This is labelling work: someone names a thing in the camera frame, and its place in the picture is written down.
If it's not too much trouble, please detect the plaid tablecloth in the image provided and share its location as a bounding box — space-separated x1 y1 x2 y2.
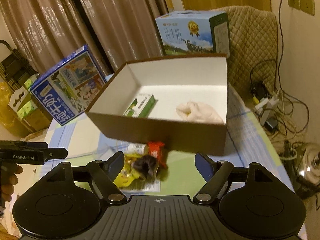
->
42 74 296 240

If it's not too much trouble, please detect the white pill bottle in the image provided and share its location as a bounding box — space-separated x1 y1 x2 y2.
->
126 143 149 155

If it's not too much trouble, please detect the green white medicine box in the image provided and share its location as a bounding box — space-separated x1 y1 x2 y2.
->
123 94 156 118

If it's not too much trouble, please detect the person's left hand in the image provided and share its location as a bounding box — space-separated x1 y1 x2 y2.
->
1 162 23 202

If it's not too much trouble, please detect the beige quilted chair cover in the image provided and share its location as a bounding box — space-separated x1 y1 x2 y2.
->
221 5 278 99

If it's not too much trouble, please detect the red candy wrapper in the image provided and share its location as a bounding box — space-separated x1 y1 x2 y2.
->
148 141 168 169

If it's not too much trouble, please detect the dark blue milk carton box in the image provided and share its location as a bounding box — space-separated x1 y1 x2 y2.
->
30 45 106 126

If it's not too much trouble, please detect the power strip with adapters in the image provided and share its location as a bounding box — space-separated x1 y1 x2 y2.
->
251 81 279 133

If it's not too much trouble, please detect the yellow snack packet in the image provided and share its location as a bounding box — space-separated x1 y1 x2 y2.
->
114 153 141 188

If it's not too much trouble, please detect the light blue cow milk box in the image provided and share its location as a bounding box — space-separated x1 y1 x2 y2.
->
156 10 230 56

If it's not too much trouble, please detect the brown curtain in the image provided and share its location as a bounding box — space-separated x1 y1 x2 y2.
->
1 0 167 74

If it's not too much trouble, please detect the black folding rack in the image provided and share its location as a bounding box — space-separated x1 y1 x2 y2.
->
1 40 37 85

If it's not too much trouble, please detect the steel kettle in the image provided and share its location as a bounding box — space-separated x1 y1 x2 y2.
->
283 142 319 200

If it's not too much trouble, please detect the black cable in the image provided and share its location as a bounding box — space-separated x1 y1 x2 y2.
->
249 0 311 140

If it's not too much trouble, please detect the yellow plastic bag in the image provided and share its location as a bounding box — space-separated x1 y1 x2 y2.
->
1 82 28 138

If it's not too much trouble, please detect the dark hair scrunchie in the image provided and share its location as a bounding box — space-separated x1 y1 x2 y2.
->
132 155 159 179

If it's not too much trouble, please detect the brown cardboard box white inside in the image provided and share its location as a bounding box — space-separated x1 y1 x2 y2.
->
86 54 228 156

